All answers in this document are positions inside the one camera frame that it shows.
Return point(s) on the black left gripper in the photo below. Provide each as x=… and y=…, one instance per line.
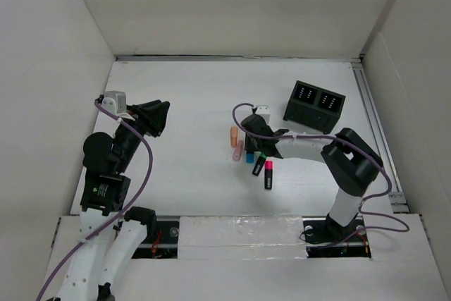
x=150, y=115

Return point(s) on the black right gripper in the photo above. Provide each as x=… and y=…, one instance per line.
x=249, y=145

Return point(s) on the orange highlighter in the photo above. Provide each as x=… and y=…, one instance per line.
x=233, y=136

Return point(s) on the blue cap black highlighter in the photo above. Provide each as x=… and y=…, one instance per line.
x=249, y=158

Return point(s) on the green cap black highlighter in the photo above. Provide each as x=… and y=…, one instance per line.
x=259, y=165

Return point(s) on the red cap black highlighter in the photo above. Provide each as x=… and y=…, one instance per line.
x=268, y=175

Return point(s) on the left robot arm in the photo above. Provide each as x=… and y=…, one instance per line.
x=111, y=227

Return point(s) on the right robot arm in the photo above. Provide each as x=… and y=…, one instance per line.
x=351, y=162

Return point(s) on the pink highlighter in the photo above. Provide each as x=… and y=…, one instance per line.
x=238, y=150

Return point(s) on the black two-compartment organizer box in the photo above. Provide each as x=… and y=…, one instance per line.
x=314, y=107

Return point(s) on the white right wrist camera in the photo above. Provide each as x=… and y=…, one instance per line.
x=263, y=111

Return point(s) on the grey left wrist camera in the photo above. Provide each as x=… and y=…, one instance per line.
x=114, y=103

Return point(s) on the aluminium rail back edge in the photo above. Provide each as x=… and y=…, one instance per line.
x=146, y=58

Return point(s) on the aluminium rail edge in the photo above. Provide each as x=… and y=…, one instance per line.
x=146, y=58
x=396, y=197

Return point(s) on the aluminium rail right edge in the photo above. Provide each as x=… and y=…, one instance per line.
x=396, y=197

